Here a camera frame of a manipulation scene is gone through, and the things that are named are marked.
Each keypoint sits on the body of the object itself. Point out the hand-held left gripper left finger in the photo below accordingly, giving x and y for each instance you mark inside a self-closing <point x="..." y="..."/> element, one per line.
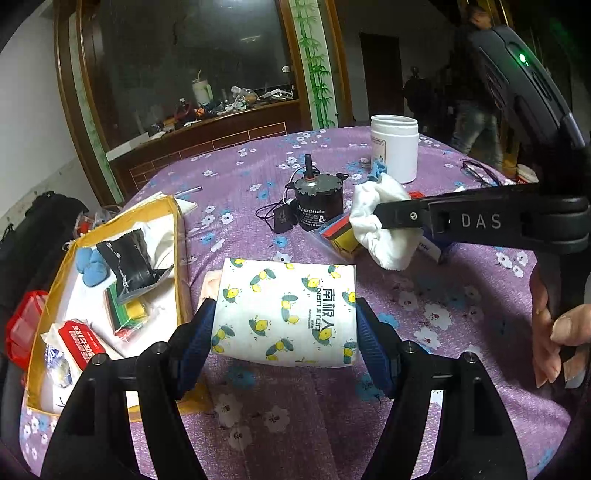
<point x="194" y="344"/>

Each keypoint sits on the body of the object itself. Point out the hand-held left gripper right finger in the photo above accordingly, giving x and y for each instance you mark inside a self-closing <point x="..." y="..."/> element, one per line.
<point x="374" y="344"/>

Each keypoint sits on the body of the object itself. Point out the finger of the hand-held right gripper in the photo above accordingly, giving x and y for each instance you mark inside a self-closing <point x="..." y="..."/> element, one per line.
<point x="480" y="221"/>

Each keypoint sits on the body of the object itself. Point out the pink tissue pack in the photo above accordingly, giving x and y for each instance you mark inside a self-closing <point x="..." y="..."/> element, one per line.
<point x="208" y="288"/>

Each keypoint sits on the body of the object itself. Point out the colourful sponge pack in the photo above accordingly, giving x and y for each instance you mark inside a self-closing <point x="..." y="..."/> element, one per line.
<point x="131" y="311"/>

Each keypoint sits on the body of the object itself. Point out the yellow taped cardboard box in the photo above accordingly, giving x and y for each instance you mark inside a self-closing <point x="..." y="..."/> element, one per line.
<point x="180" y="258"/>

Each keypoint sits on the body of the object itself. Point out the lemon print tissue pack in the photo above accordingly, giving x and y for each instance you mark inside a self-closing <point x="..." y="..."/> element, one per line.
<point x="277" y="314"/>

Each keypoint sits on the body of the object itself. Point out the black pouch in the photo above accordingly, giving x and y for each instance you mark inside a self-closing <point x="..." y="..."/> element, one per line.
<point x="134" y="258"/>

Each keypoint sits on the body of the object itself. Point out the red white wipes pack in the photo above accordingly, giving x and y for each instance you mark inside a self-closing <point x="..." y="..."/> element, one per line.
<point x="83" y="341"/>

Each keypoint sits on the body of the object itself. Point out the blue white tissue pack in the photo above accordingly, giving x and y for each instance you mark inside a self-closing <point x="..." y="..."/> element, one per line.
<point x="57" y="364"/>

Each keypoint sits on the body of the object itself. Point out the person's right hand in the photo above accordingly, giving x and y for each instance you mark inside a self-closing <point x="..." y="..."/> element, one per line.
<point x="542" y="341"/>

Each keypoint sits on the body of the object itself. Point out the small blue white box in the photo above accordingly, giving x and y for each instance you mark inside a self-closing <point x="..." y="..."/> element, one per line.
<point x="431" y="251"/>

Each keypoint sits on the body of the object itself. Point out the eyeglasses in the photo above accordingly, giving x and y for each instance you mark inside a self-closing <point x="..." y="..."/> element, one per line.
<point x="465" y="166"/>

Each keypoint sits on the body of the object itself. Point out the white red plastic bucket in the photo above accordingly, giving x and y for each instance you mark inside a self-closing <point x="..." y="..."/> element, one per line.
<point x="526" y="173"/>

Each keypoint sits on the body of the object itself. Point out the small red box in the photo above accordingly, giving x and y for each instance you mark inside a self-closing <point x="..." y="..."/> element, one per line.
<point x="415" y="195"/>

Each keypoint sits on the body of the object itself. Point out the purple floral tablecloth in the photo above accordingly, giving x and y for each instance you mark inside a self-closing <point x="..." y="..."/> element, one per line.
<point x="323" y="415"/>

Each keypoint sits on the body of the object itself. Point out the white plastic jar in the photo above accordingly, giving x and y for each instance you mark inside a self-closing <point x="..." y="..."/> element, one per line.
<point x="397" y="147"/>

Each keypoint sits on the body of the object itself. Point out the dark hanging cloth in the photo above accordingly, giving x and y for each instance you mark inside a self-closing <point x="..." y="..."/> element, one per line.
<point x="418" y="97"/>

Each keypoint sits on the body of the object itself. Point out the multicolour blocks plastic packet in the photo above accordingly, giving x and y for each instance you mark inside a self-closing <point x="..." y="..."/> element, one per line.
<point x="339" y="235"/>

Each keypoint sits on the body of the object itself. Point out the dark wooden door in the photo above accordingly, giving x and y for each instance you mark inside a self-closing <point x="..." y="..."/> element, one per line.
<point x="381" y="78"/>

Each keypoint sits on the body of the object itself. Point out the black electric motor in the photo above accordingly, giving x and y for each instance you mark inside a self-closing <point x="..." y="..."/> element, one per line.
<point x="318" y="203"/>

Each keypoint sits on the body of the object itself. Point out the clear bag of small parts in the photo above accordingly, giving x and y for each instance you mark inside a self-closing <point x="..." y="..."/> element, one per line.
<point x="94" y="221"/>

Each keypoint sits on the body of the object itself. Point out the red plastic box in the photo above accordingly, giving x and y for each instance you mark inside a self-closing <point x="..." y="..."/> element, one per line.
<point x="23" y="327"/>

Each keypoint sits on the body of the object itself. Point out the black bag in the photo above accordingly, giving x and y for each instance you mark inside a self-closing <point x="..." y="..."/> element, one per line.
<point x="41" y="221"/>

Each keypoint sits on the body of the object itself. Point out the wooden glass cabinet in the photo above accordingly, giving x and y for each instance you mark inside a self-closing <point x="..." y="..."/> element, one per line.
<point x="207" y="134"/>

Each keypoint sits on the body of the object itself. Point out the bamboo painting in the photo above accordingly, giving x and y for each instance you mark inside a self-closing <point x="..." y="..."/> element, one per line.
<point x="316" y="78"/>

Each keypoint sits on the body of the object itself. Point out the clutter on cabinet shelf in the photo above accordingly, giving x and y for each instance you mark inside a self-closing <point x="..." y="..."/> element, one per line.
<point x="221" y="104"/>

